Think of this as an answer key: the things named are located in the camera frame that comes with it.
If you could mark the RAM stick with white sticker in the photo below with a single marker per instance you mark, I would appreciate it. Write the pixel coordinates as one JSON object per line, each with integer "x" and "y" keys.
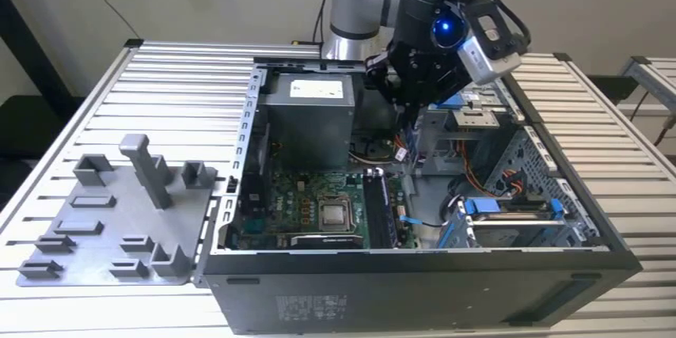
{"x": 415, "y": 144}

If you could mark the black RAM slots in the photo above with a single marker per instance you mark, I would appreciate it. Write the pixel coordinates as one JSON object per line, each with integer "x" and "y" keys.
{"x": 373, "y": 211}

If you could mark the blue drive bay latch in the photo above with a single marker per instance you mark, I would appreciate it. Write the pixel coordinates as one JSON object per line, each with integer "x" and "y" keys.
{"x": 449, "y": 102}

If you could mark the grey metal drive cage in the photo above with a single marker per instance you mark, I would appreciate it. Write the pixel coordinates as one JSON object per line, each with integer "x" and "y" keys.
{"x": 443, "y": 144}

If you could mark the grey power supply white label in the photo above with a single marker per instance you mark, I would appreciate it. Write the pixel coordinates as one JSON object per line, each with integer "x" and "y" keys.
{"x": 306, "y": 132}

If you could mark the black table corner cap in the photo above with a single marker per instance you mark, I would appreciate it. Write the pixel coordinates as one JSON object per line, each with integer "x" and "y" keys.
{"x": 134, "y": 42}
{"x": 563, "y": 57}

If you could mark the blue disk carrier with disk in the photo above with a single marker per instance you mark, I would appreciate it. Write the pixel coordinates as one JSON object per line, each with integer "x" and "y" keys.
{"x": 486, "y": 206}

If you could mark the CPU socket with silver CPU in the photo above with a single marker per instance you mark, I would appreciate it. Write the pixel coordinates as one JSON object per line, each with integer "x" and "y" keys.
{"x": 334, "y": 215}

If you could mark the green motherboard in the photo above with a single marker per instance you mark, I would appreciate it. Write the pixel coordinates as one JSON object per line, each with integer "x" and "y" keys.
{"x": 286, "y": 195}

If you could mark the neighbouring metal slat table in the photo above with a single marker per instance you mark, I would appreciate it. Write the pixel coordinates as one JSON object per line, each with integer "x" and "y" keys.
{"x": 653, "y": 77}

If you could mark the black graphics card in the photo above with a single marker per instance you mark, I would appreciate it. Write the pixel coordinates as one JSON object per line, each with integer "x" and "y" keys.
{"x": 327, "y": 241}

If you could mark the black open PC case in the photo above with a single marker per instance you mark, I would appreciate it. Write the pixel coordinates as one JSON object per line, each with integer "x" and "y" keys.
{"x": 423, "y": 286}

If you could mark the grey plastic parts rack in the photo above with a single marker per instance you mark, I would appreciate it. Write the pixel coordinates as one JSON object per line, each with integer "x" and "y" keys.
{"x": 122, "y": 219}

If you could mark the black slanted stand pole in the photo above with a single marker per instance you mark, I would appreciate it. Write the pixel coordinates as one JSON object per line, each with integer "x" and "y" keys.
{"x": 33, "y": 41}

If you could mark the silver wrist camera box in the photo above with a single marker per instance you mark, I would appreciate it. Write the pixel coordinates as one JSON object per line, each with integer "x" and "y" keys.
{"x": 486, "y": 61}

